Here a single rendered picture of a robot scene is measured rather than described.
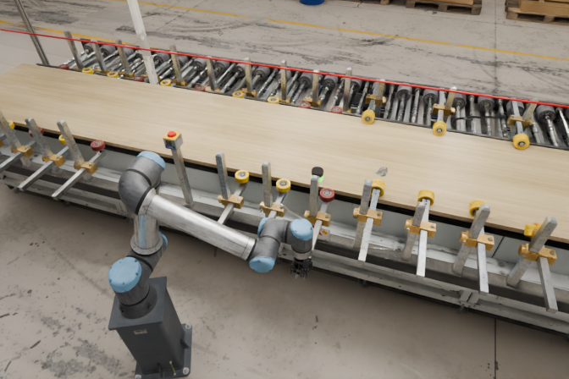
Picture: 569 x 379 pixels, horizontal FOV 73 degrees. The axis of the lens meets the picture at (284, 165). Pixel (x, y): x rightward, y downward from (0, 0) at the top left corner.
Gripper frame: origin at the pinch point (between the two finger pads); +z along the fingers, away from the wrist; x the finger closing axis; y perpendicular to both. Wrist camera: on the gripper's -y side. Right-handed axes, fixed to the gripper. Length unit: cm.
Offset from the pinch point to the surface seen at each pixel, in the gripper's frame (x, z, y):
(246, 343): -33, 83, 5
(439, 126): 54, -15, -118
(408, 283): 56, 66, -55
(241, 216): -46, 13, -34
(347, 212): 11, 11, -54
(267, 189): -28.1, -16.6, -32.1
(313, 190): -4.0, -23.0, -32.1
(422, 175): 48, -7, -77
